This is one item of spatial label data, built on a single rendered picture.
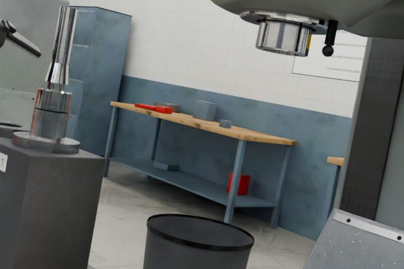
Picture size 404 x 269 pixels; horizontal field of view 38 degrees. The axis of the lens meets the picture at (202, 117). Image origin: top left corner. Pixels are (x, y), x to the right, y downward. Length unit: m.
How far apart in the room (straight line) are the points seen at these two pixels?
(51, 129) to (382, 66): 0.48
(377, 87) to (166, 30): 6.76
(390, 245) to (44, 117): 0.50
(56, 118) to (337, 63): 4.99
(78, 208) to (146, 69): 7.02
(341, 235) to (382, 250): 0.07
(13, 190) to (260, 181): 5.43
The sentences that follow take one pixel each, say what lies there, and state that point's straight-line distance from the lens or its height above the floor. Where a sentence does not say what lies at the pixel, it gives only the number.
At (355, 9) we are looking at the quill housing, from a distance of 0.50.
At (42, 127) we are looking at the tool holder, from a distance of 0.80.
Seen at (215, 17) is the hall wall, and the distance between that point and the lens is 6.94.
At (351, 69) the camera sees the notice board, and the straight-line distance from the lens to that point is 5.58.
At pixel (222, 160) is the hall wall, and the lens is 6.52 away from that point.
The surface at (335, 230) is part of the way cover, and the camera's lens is 0.91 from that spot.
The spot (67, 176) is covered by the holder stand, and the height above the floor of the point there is 1.09.
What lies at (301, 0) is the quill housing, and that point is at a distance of 0.46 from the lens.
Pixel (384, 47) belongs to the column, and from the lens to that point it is 0.91.
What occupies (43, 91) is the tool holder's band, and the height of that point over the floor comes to 1.19.
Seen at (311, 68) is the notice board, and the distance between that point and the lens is 5.85.
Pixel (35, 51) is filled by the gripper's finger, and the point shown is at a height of 1.24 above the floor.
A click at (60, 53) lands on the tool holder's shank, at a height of 1.25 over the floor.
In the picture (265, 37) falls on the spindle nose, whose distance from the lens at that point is 0.51.
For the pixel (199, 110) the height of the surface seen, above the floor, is 0.98.
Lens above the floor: 1.24
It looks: 3 degrees down
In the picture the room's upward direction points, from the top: 10 degrees clockwise
